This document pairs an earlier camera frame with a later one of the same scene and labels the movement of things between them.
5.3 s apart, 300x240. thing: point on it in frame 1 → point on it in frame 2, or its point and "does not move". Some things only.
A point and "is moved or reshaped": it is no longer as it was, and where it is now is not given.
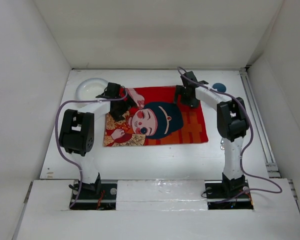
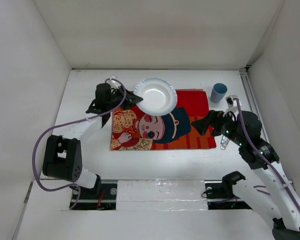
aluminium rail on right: x=272 y=168 does not move
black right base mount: x=229 y=194 does not move
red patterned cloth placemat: x=156 y=119 is moved or reshaped
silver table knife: x=222 y=146 does not move
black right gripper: x=181 y=90 → x=214 y=116
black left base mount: x=96 y=196 does not move
